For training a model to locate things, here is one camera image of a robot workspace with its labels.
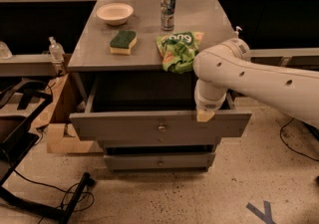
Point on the grey middle drawer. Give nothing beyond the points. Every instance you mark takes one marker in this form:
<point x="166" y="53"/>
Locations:
<point x="160" y="141"/>

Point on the grey bottom drawer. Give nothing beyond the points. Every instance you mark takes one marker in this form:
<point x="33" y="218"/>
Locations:
<point x="159" y="161"/>

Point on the energy drink can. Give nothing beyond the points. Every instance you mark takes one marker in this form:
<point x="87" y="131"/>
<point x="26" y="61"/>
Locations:
<point x="167" y="8"/>

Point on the grey top drawer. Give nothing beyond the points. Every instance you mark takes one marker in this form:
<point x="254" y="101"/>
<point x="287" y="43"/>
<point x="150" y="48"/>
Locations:
<point x="92" y="125"/>

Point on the white bowl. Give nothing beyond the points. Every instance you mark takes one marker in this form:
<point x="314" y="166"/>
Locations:
<point x="115" y="14"/>

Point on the grey drawer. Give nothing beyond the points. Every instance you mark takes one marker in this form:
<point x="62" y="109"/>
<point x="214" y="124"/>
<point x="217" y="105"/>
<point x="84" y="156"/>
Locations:
<point x="160" y="141"/>
<point x="92" y="125"/>
<point x="159" y="161"/>

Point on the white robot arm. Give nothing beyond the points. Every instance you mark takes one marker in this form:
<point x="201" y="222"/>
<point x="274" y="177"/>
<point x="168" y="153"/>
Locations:
<point x="226" y="66"/>

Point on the grey drawer cabinet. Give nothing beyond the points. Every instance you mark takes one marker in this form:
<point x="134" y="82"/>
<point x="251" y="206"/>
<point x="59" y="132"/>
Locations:
<point x="135" y="82"/>

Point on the clear plastic bottle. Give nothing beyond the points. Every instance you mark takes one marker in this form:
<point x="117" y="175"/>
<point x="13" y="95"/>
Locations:
<point x="56" y="50"/>

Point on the black metal stand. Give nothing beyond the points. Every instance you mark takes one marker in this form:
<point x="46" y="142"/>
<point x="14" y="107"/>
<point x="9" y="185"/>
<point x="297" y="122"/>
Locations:
<point x="15" y="142"/>

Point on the green chip bag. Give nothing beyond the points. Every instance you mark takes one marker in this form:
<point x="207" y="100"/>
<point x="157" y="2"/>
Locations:
<point x="178" y="50"/>

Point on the green yellow sponge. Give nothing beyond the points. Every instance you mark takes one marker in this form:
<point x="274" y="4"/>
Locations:
<point x="123" y="42"/>

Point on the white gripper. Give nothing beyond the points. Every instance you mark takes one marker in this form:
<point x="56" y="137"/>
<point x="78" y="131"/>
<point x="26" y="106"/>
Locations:
<point x="210" y="105"/>

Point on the cardboard box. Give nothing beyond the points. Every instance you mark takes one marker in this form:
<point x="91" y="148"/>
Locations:
<point x="61" y="135"/>

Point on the small white pump bottle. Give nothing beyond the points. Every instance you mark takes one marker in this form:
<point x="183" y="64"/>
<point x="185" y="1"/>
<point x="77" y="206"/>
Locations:
<point x="237" y="31"/>

